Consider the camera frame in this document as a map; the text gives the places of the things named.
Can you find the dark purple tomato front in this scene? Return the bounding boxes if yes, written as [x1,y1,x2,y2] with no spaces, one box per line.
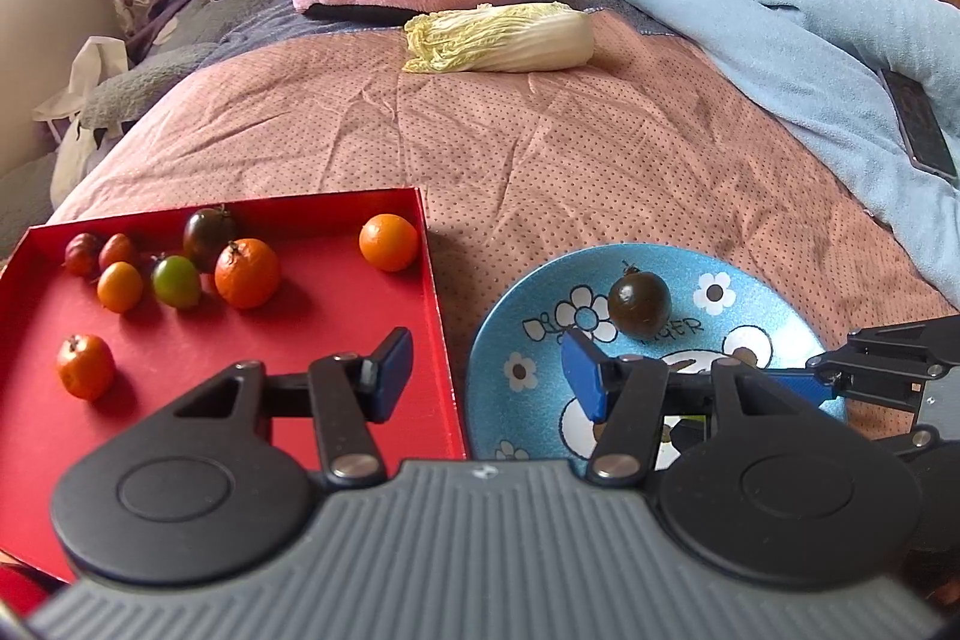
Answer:
[607,265,672,341]

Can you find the dark purple tomato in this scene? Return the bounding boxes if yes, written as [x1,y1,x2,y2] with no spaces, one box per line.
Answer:
[607,265,672,341]
[182,205,235,273]

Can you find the blue floral plate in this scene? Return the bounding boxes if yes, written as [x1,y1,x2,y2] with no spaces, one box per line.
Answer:
[466,244,823,471]

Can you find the orange kumquat near edge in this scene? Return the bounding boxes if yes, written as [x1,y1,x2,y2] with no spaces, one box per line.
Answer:
[358,213,420,273]

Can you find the black phone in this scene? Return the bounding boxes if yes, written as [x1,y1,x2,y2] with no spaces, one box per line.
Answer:
[880,70,958,187]

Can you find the green red tomato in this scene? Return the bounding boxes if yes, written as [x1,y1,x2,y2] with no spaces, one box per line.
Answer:
[151,255,202,308]

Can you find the dark purple tomato back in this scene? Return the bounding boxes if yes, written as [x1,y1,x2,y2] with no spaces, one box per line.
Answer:
[182,205,235,273]

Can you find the red shallow tray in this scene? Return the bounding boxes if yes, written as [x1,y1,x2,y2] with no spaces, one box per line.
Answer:
[2,188,467,578]

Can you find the small orange kumquat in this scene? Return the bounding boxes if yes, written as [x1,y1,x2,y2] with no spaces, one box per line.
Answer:
[96,262,143,314]

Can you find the pink dotted bedspread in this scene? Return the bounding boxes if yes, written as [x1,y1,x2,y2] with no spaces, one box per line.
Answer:
[47,8,955,462]

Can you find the large orange mandarin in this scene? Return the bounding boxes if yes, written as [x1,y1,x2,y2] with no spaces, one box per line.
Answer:
[57,335,117,401]

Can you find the red plum right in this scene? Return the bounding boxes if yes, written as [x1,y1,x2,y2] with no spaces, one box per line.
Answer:
[98,234,140,271]

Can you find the red plum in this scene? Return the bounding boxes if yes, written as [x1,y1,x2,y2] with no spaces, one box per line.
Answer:
[98,234,140,271]
[64,232,103,280]

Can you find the red plum left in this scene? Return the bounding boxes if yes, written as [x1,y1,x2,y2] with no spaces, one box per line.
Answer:
[64,232,103,280]

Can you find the light blue blanket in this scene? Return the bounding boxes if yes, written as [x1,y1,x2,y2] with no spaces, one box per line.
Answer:
[625,0,958,302]

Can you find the napa cabbage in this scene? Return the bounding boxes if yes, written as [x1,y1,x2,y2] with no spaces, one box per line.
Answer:
[404,2,594,73]

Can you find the grey shark plush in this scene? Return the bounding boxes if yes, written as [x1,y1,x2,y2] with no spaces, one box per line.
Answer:
[2,0,278,255]

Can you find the white tote bag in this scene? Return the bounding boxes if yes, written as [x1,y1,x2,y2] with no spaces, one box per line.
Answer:
[31,35,128,208]

